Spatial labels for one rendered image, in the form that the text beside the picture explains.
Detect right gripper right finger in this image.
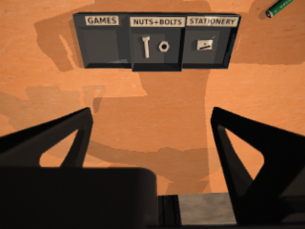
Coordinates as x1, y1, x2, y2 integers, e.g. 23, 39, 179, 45
211, 107, 305, 223

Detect grey hex-head bolt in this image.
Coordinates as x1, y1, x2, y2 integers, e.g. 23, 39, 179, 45
140, 35, 150, 58

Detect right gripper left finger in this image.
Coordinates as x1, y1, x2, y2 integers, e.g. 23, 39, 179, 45
0, 107, 93, 167

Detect green aa battery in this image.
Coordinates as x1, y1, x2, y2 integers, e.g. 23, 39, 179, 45
265, 0, 294, 18

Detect dark grey bin rack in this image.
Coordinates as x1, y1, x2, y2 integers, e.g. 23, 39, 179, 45
72, 11, 242, 72

